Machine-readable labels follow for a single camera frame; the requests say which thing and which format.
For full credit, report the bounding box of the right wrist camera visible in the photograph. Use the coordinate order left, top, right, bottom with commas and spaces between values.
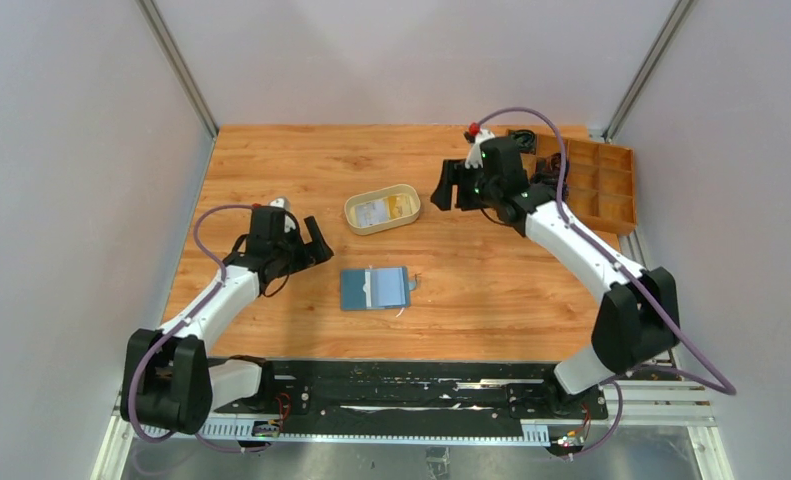
464, 122, 495, 169

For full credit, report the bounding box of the rolled black belt top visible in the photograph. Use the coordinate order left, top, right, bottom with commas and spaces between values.
507, 129, 538, 154

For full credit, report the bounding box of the aluminium rail frame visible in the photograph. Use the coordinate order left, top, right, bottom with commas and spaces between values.
92, 361, 733, 479

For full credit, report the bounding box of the white VIP credit card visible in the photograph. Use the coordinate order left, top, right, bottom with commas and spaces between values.
354, 199, 390, 229

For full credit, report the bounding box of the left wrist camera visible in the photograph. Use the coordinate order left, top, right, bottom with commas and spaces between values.
267, 196, 298, 233

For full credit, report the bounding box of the rolled black belt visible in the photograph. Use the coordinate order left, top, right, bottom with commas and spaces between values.
507, 129, 538, 154
531, 152, 569, 187

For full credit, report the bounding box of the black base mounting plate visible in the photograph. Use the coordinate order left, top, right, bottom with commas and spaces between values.
200, 360, 608, 445

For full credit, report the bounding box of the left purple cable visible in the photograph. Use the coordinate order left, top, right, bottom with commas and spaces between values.
124, 203, 267, 454

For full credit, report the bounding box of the cream oval tray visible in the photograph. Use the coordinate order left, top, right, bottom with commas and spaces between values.
344, 184, 422, 236

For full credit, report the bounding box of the purple cable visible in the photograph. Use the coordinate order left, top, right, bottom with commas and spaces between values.
469, 107, 737, 458
124, 203, 267, 454

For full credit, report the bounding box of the rolled black belt middle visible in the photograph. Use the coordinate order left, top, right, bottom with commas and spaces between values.
531, 152, 569, 187

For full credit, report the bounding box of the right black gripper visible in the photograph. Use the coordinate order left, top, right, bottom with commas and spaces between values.
431, 159, 501, 212

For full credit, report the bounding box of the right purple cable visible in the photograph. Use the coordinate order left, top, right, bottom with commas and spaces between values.
469, 107, 737, 458

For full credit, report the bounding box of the blue leather card holder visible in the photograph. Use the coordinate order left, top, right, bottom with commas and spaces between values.
340, 266, 419, 311

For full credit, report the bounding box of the wooden compartment organizer box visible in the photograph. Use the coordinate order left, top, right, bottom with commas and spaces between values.
521, 132, 637, 236

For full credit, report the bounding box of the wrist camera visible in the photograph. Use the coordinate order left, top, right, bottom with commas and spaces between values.
464, 122, 495, 169
267, 196, 298, 233

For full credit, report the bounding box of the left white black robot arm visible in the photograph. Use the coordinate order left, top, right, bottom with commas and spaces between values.
120, 198, 334, 443

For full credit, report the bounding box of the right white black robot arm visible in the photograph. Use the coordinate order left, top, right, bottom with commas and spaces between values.
431, 137, 679, 418

